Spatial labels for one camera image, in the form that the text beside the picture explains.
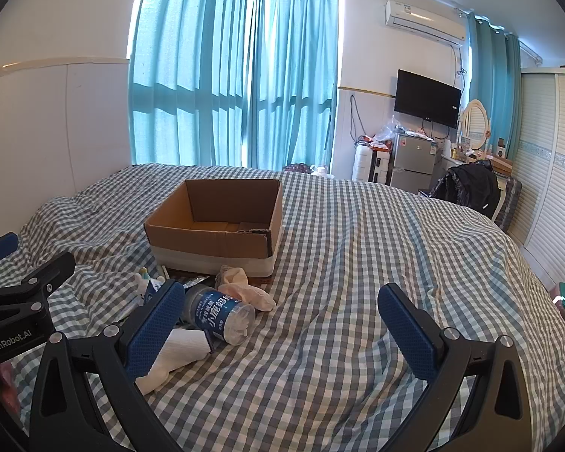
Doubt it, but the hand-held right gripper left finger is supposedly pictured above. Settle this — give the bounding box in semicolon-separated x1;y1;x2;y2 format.
28;279;185;452

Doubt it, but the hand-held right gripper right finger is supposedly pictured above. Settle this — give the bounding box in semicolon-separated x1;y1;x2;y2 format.
378;283;535;452

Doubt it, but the white cloth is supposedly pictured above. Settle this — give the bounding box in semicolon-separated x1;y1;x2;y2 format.
136;328;214;395

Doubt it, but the small white bottle green cap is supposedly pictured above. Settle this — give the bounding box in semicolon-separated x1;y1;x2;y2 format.
134;267;165;304

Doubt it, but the silver blister pack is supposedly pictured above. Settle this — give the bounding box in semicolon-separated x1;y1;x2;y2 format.
167;273;212;290

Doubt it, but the blue white packet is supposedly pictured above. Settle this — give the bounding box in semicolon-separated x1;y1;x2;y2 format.
183;285;256;345

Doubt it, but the beige sock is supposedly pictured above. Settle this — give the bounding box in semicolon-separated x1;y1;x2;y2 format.
215;266;277;312

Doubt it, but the brown cardboard box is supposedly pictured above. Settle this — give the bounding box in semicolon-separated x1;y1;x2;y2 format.
144;179;284;278

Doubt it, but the grey checked blanket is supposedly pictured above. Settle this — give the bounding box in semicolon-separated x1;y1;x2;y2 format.
0;162;565;452

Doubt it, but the black jacket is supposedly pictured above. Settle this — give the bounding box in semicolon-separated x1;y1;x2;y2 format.
433;160;500;220

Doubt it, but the checked fabric case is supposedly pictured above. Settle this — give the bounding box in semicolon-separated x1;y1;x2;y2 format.
494;179;522;234

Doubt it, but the silver fridge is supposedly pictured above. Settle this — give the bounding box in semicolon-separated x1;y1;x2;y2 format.
390;132;437;194

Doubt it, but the white and orange appliance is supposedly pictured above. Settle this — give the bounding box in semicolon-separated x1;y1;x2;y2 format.
371;146;392;184

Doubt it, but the white cylinder tank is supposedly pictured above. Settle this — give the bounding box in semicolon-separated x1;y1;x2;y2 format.
351;144;374;182

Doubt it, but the clear plastic bag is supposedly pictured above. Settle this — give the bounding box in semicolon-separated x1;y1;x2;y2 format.
374;115;408;144

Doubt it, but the white louvred wardrobe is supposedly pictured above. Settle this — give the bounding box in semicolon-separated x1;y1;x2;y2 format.
506;67;565;288

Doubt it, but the oval white vanity mirror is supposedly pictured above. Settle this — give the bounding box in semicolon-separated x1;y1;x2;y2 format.
460;99;493;151

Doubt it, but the wide teal curtain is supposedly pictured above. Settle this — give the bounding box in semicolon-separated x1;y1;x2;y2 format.
128;0;251;168

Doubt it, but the narrow teal curtain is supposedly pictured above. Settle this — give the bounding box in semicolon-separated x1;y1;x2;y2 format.
466;12;522;161

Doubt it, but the white air conditioner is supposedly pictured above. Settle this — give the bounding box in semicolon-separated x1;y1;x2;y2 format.
384;0;468;48

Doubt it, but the dark wall cable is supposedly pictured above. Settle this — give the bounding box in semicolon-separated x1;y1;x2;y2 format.
349;94;364;144

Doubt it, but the black wall television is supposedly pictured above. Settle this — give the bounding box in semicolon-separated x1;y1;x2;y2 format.
394;69;463;129

